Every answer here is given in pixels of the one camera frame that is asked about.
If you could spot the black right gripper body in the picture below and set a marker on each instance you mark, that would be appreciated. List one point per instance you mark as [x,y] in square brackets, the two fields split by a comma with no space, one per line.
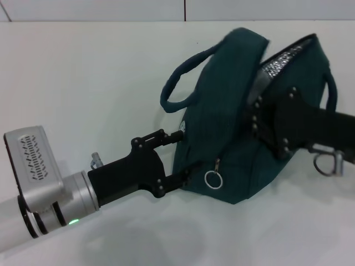
[313,124]

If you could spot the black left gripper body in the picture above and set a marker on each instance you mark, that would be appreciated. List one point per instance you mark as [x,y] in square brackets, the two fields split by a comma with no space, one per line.
[130,174]

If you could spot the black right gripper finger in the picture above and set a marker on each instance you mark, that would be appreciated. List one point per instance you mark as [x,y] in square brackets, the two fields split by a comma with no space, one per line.
[267,101]
[264,130]

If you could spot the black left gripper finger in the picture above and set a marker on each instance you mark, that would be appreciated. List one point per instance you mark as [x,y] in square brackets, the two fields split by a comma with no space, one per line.
[180,178]
[161,137]

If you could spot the dark teal insulated lunch bag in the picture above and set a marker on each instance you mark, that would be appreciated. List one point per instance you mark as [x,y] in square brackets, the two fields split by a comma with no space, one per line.
[230,124]

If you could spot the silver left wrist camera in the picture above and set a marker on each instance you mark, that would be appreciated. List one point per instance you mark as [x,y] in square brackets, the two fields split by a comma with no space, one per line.
[36,163]

